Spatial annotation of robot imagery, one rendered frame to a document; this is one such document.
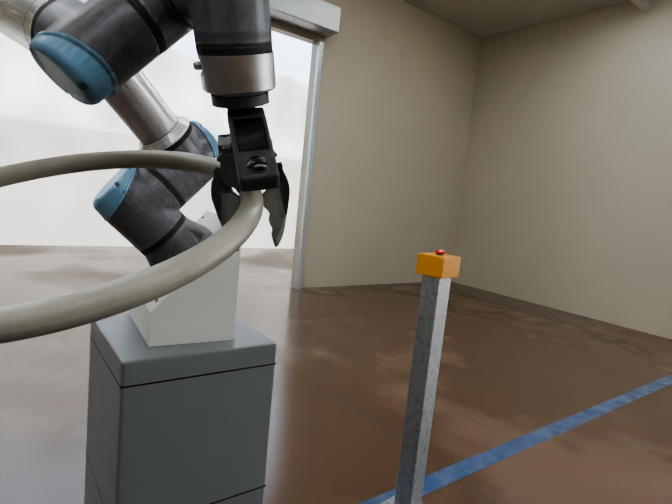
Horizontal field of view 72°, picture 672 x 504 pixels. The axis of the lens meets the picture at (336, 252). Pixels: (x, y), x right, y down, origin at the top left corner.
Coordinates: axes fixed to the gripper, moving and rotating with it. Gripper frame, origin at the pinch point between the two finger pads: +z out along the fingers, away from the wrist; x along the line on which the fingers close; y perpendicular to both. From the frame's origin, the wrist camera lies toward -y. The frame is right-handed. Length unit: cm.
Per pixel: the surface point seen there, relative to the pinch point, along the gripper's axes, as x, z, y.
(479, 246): -365, 319, 538
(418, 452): -55, 126, 54
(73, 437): 92, 151, 118
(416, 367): -58, 96, 69
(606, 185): -458, 181, 416
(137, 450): 32, 62, 23
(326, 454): -25, 166, 93
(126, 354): 32, 42, 34
